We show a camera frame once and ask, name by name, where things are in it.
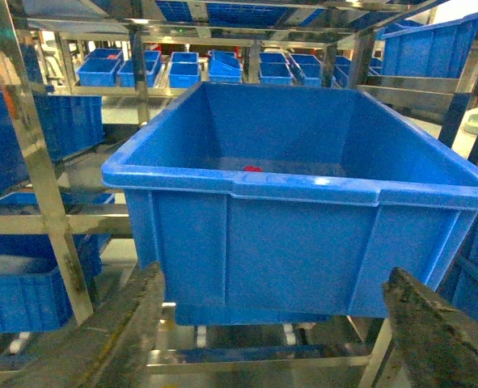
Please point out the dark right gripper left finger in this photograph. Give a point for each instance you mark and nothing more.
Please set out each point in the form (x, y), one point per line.
(111, 347)

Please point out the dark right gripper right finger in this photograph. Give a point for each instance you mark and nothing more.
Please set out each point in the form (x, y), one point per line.
(437, 342)

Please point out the red toy building block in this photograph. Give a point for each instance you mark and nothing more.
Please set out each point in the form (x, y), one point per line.
(252, 169)

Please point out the blue lower left bin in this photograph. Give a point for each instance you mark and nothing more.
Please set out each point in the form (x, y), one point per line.
(33, 296)

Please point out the large blue upper bin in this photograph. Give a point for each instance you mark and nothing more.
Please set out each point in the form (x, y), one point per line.
(350, 189)

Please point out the blue upper left bin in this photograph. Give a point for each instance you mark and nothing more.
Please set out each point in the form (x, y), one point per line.
(37, 131)

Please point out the stainless steel rack frame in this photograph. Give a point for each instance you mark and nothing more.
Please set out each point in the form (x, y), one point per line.
(140, 18)

